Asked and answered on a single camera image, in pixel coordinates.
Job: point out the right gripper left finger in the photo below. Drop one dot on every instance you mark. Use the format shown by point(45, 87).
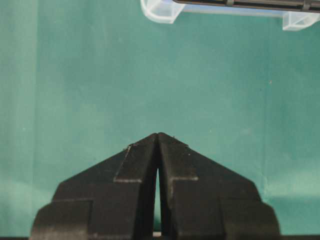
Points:
point(112, 200)

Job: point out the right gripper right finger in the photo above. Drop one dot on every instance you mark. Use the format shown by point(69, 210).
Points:
point(203, 200)

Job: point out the clear plastic storage case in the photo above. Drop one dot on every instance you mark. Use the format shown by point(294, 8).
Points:
point(166, 12)

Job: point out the green table cloth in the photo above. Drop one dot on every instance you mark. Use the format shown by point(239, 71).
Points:
point(80, 80)

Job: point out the black case handle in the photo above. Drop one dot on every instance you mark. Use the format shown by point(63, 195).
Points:
point(305, 6)

